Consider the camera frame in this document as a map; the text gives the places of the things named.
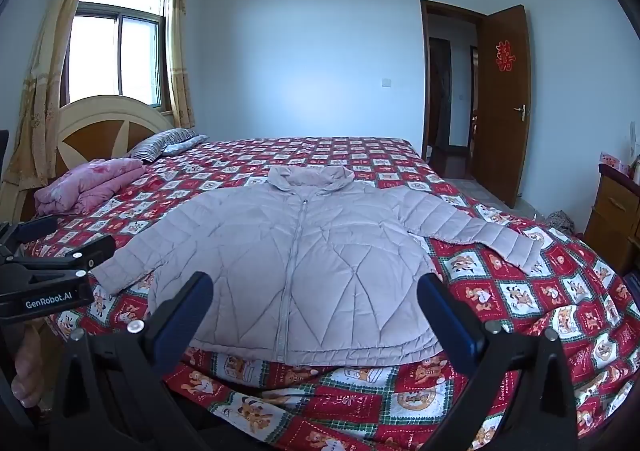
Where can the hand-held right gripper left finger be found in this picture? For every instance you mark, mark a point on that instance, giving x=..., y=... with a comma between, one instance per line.
x=182, y=318

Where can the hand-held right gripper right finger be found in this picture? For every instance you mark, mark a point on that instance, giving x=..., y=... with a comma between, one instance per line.
x=450, y=326

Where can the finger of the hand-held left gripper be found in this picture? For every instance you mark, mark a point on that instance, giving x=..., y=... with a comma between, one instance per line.
x=85, y=253
x=30, y=231

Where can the person's left hand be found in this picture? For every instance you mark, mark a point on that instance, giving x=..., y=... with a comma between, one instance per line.
x=27, y=366

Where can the folded pink blanket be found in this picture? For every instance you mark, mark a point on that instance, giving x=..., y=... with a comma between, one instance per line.
x=85, y=186

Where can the red checked printed bed quilt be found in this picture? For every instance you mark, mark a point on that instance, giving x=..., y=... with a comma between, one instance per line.
x=525, y=291

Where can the cream and wood headboard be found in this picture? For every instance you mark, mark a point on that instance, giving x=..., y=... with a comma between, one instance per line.
x=95, y=131

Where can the striped grey pillow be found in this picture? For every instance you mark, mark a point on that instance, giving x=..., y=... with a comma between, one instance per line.
x=160, y=145

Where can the dark patterned cloth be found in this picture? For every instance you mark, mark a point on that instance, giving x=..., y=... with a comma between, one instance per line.
x=560, y=222

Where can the yellow patterned curtain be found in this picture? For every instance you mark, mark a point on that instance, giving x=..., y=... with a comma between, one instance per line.
x=177, y=56
x=50, y=56

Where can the wooden cabinet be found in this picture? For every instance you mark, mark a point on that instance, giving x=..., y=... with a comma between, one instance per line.
x=610, y=211

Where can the brown wooden door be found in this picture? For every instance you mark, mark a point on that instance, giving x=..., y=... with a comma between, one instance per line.
x=500, y=131

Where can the sliding glass window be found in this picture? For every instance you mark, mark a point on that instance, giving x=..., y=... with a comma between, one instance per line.
x=135, y=56

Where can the pink box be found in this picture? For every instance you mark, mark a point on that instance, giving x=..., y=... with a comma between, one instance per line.
x=612, y=162

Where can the red paper door decoration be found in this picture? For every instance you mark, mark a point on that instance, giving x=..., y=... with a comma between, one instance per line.
x=505, y=57

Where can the brown wooden door frame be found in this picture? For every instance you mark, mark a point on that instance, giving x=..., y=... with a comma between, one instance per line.
x=424, y=81

